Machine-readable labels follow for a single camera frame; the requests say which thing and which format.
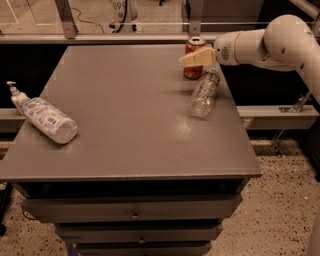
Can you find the top grey drawer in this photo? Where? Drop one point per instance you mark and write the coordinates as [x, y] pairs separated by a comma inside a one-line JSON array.
[[158, 208]]

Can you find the red coke can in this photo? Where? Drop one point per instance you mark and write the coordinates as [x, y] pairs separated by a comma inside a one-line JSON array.
[[193, 44]]

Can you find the clear plastic water bottle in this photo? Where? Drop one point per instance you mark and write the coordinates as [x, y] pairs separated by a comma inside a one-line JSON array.
[[204, 93]]

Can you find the pump soap bottle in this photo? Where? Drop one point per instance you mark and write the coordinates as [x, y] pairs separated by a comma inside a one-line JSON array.
[[58, 126]]

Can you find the white stand with cable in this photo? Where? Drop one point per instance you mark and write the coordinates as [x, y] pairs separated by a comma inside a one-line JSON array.
[[124, 14]]

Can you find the grey drawer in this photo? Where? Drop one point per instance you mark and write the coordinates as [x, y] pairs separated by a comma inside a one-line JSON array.
[[147, 249], [158, 208], [140, 232]]

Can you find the metal railing frame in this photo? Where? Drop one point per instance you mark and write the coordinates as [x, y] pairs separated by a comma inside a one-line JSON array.
[[87, 21]]

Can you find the middle grey drawer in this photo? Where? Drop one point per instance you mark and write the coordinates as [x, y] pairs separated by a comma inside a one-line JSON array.
[[140, 232]]

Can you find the bottom grey drawer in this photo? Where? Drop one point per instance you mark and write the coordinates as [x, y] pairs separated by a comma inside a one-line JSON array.
[[147, 249]]

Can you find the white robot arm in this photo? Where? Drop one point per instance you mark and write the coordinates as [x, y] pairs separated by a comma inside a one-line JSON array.
[[279, 213]]

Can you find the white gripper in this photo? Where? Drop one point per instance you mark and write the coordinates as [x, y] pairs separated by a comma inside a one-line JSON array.
[[225, 48]]

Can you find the grey drawer cabinet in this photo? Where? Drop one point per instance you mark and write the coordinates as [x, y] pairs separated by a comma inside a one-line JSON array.
[[135, 137]]

